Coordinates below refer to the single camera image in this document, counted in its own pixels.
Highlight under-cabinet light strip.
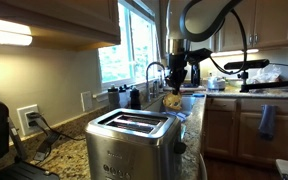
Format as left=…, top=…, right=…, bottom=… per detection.
left=210, top=48, right=260, bottom=58
left=0, top=16, right=34, bottom=47

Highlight stainless steel toaster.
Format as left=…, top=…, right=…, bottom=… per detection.
left=85, top=108, right=188, bottom=180

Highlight brown bread slice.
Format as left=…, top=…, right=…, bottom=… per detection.
left=162, top=92, right=184, bottom=112

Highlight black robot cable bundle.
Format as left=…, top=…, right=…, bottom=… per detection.
left=178, top=0, right=249, bottom=76

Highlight white wall outlet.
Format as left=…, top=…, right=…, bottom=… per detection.
left=16, top=104, right=42, bottom=137

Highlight black water bottle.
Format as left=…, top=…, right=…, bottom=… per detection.
left=107, top=84, right=121, bottom=111

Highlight black toaster power cord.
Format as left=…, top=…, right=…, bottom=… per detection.
left=26, top=112, right=88, bottom=142

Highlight white bottle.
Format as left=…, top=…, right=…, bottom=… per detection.
left=118, top=85, right=131, bottom=108

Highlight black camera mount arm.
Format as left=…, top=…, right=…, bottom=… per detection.
left=238, top=69, right=288, bottom=94

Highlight wooden base cabinets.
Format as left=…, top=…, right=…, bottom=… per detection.
left=202, top=96, right=288, bottom=168

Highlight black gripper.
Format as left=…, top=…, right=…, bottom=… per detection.
left=165, top=53, right=189, bottom=96

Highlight black countertop appliance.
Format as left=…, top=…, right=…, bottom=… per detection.
left=190, top=63, right=202, bottom=88

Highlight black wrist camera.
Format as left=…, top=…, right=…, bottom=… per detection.
left=184, top=48, right=214, bottom=66

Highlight grey hanging towel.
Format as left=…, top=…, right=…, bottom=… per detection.
left=257, top=104, right=278, bottom=141

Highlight wooden upper cabinet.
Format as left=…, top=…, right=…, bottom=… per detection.
left=0, top=0, right=122, bottom=52

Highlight blue-rimmed plastic lid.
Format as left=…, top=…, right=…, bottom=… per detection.
left=165, top=110, right=189, bottom=123

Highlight clear plastic bag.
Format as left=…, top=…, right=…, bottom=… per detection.
left=247, top=64, right=282, bottom=84

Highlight small black bottle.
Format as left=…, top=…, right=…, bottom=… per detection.
left=129, top=85, right=142, bottom=110

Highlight kitchen window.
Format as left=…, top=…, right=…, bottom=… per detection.
left=98, top=0, right=162, bottom=90

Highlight stainless steel sink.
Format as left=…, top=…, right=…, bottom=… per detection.
left=148, top=94, right=198, bottom=118

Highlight white wall switch plate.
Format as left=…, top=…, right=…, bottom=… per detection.
left=80, top=90, right=94, bottom=113

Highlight black stereo camera bar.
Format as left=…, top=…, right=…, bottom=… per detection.
left=223, top=59, right=271, bottom=71

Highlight chrome kitchen faucet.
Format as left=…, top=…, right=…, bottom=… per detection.
left=145, top=61, right=167, bottom=103

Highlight black power adapter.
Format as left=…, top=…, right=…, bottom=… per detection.
left=33, top=132, right=61, bottom=163

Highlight wooden wall cabinet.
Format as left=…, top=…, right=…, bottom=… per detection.
left=213, top=0, right=288, bottom=53

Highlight silver cooking pot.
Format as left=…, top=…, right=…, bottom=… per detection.
left=206, top=74, right=227, bottom=92

